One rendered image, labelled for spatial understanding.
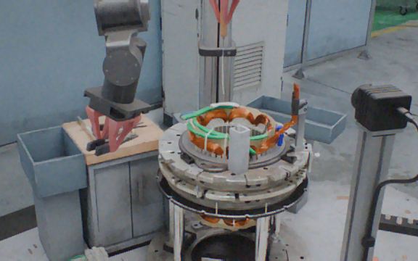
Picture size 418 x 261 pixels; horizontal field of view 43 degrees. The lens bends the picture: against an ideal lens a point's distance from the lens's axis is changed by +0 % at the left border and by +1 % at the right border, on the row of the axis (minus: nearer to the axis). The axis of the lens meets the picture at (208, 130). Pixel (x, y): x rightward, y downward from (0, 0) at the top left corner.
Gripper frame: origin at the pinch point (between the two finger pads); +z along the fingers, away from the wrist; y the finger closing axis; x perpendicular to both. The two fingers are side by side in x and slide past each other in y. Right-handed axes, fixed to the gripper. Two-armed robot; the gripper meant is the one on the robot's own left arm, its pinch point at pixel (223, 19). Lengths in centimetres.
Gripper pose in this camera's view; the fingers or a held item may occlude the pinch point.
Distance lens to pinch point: 119.9
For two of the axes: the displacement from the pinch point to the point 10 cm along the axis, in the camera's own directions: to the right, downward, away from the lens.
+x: 6.5, -3.2, 6.9
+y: 7.6, 3.0, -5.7
